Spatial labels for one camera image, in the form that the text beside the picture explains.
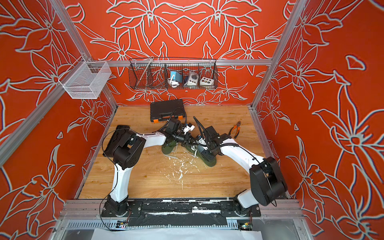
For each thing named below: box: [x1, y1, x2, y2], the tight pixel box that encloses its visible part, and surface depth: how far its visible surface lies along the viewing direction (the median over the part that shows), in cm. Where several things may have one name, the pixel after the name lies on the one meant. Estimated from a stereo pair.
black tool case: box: [150, 99, 185, 124], surface depth 112 cm
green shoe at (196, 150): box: [182, 143, 217, 167], surface depth 89 cm
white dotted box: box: [199, 76, 215, 86], surface depth 96 cm
